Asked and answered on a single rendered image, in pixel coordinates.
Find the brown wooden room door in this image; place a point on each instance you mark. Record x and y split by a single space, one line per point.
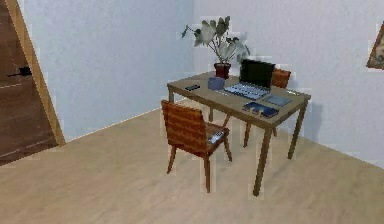
20 110

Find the framed wall picture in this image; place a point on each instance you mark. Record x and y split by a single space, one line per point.
377 53

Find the brown wooden table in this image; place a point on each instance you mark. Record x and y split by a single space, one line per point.
230 101

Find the green house plant red pot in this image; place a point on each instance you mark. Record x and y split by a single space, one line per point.
218 40

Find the black laptop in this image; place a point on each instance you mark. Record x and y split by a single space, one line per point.
253 80

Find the grey object on chair seat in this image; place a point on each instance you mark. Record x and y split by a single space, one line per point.
216 136

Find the brown wooden chair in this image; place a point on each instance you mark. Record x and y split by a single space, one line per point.
186 130
280 78

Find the grey tablet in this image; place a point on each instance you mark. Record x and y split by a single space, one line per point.
276 100

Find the dark blue book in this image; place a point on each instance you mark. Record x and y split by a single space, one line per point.
261 109

